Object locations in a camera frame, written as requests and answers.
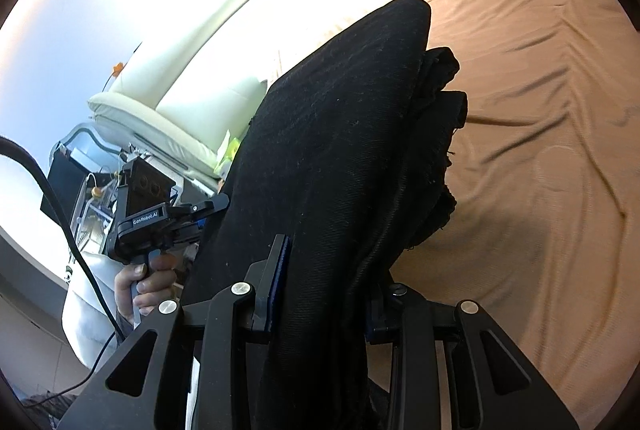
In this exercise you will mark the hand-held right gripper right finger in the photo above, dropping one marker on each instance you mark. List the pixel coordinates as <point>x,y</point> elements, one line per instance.
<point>400,310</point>

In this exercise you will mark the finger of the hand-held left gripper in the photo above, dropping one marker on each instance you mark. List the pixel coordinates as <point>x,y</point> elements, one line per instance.
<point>210,204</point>
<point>187,232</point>

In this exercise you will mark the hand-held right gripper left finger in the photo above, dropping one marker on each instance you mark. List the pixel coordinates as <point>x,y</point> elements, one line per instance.
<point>272,290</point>

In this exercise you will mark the black shorts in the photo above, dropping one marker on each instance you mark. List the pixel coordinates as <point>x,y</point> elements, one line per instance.
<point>325,160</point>

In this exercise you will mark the person's left hand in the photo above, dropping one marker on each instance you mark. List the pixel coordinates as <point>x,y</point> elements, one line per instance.
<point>155,290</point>

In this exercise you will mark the green tissue pack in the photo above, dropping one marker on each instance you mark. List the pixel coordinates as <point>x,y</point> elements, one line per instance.
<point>231,155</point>

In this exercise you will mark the cream padded headboard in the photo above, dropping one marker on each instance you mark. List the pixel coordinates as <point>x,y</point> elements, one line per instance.
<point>200,75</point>

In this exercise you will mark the small orange object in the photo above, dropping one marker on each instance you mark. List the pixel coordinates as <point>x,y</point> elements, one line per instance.
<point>117,69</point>

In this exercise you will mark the orange blanket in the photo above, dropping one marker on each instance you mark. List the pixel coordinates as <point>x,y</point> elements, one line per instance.
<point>525,135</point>

